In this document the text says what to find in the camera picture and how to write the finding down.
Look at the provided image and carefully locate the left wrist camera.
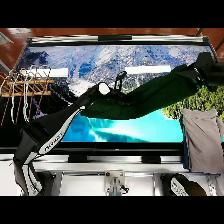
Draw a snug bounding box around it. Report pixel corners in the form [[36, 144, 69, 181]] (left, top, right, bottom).
[[114, 70, 128, 92]]

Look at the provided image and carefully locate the grey garment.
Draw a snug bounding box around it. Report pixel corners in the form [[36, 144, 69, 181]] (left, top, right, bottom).
[[181, 108, 224, 175]]

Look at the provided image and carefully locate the blue garment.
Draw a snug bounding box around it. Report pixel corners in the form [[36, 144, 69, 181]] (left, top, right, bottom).
[[180, 116, 192, 172]]

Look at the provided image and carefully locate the silver frame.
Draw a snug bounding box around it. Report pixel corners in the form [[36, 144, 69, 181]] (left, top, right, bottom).
[[0, 34, 224, 197]]

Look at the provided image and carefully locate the dark green T-shirt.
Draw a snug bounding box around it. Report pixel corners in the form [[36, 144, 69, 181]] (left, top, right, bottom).
[[80, 64, 205, 121]]

